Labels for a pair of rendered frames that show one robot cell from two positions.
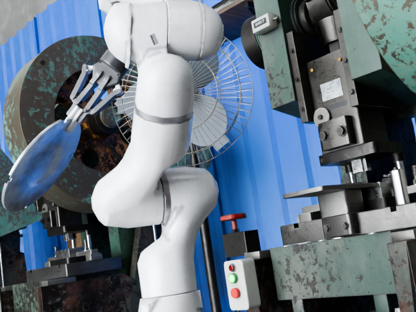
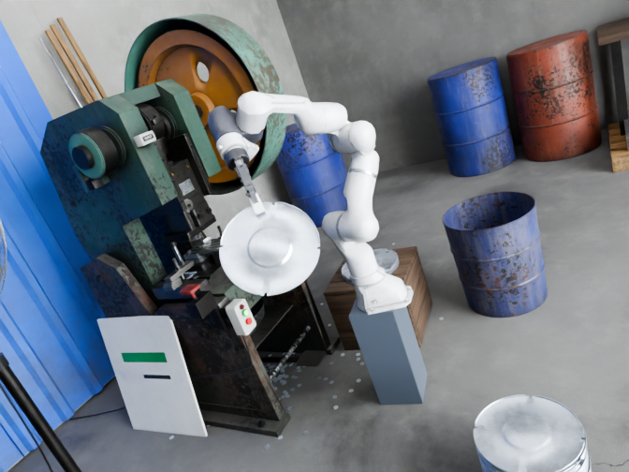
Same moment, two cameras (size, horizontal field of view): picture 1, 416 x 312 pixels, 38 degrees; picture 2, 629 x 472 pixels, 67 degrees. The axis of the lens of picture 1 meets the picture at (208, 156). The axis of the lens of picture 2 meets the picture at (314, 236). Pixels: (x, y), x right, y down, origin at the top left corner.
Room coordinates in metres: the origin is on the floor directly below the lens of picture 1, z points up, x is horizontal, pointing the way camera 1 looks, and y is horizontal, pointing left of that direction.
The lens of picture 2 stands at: (1.65, 1.71, 1.39)
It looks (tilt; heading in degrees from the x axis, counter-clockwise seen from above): 20 degrees down; 259
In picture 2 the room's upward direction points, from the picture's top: 20 degrees counter-clockwise
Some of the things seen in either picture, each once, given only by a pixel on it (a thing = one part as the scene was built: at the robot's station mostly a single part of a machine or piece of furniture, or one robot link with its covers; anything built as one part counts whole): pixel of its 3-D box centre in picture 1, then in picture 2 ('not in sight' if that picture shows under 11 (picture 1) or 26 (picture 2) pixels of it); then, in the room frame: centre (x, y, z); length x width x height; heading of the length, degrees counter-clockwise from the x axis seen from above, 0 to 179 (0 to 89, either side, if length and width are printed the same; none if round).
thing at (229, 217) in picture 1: (234, 226); (193, 295); (1.83, -0.05, 0.72); 0.07 x 0.06 x 0.08; 133
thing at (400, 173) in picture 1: (399, 186); not in sight; (1.54, -0.47, 0.75); 0.03 x 0.03 x 0.10; 43
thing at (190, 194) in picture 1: (179, 228); (348, 241); (1.22, 0.08, 0.71); 0.18 x 0.11 x 0.25; 111
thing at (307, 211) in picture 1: (321, 203); (177, 270); (1.88, -0.33, 0.76); 0.17 x 0.06 x 0.10; 43
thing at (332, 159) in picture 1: (361, 158); (191, 230); (1.76, -0.45, 0.86); 0.20 x 0.16 x 0.05; 43
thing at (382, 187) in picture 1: (366, 194); (202, 250); (1.75, -0.44, 0.76); 0.15 x 0.09 x 0.05; 43
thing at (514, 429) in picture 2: not in sight; (526, 432); (1.09, 0.78, 0.25); 0.29 x 0.29 x 0.01
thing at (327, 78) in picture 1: (342, 99); (182, 194); (1.72, -0.41, 1.04); 0.17 x 0.15 x 0.30; 133
